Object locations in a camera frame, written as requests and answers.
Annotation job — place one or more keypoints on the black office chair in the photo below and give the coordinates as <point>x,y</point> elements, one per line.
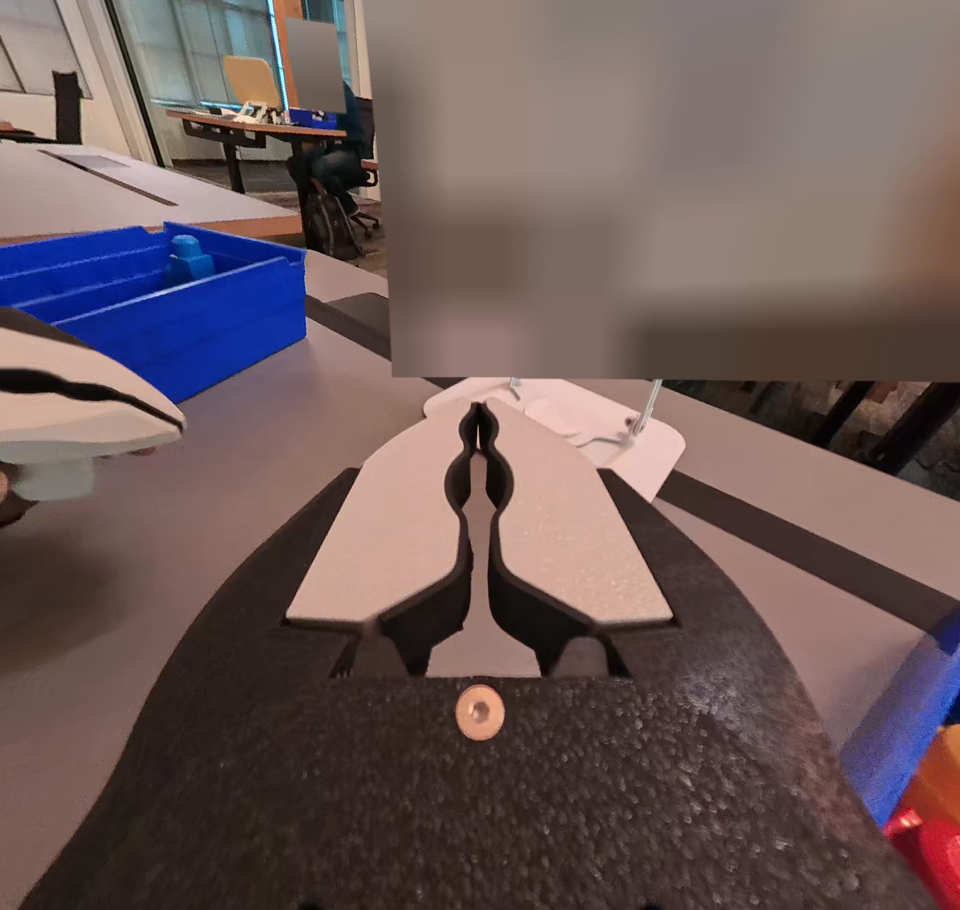
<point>67,107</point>
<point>367,122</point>

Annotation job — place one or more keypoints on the dark backpack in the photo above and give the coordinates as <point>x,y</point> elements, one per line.
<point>330,227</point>

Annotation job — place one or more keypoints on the blue stepped mega block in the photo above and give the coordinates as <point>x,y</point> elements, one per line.
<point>187,265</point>

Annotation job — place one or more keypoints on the black desk frame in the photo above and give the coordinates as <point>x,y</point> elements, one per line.
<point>900,415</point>

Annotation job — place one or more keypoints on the pile of colourful mega blocks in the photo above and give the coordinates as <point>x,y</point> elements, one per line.
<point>937,790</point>

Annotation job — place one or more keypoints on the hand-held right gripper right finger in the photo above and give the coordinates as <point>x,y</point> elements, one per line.
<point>577,542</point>

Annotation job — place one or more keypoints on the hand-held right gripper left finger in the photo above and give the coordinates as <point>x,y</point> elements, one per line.
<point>382,542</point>

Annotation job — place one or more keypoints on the blue plastic bin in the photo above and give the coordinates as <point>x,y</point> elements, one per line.
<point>322,121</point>
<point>225,325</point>
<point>900,722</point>

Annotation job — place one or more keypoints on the wood-edged office desk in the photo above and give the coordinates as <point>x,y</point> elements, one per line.
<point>225,121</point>

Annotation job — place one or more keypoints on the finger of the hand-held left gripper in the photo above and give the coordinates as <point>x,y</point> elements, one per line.
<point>60,362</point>
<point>75,430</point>

